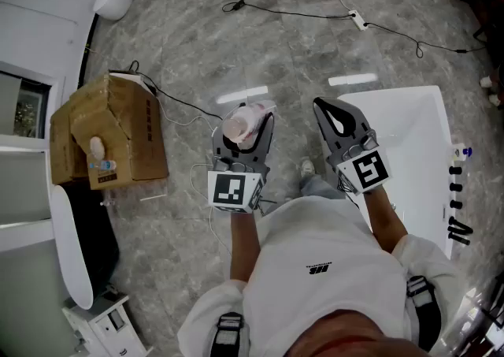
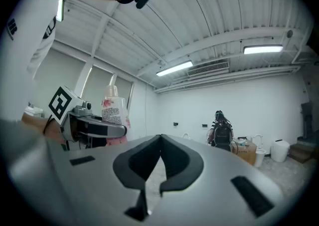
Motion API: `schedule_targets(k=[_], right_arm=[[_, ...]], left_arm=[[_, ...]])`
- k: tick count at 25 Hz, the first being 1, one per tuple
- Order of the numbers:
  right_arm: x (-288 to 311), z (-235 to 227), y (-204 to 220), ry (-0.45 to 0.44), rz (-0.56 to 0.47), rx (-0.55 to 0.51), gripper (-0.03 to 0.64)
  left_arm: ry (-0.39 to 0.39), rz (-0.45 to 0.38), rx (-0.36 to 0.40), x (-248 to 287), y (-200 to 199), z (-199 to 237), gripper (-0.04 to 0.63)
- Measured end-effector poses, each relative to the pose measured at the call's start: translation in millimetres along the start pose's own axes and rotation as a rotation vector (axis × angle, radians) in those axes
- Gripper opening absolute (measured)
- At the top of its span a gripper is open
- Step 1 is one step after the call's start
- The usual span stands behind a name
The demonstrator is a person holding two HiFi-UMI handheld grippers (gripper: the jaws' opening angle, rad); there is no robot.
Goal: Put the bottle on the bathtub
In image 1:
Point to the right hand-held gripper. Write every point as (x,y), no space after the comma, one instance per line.
(366,170)

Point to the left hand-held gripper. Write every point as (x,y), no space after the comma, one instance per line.
(230,190)

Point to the white floral lotion bottle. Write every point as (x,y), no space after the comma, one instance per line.
(242,125)

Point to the person's left forearm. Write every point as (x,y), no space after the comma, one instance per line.
(245,245)

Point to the person's right forearm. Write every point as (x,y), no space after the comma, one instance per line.
(384,221)

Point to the person's white shoe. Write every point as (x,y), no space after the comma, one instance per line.
(307,168)

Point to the person's grey jeans leg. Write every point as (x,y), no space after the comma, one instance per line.
(315,190)

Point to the white power strip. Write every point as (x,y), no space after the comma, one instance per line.
(357,19)

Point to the large cardboard box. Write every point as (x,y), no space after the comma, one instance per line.
(134,131)

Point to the black faucet knob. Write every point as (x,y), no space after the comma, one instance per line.
(456,205)
(456,187)
(455,170)

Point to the blue capped small bottle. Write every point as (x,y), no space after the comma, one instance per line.
(461,151)

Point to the clear water bottle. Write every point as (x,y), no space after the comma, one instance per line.
(103,165)

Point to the person's white shirt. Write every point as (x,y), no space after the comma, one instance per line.
(327,268)

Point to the flat cardboard box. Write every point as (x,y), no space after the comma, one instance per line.
(61,150)

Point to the white oval freestanding tub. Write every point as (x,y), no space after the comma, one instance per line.
(69,245)

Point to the person's face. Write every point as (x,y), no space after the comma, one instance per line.
(346,335)

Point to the white cabinet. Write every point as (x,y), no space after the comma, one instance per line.
(106,328)

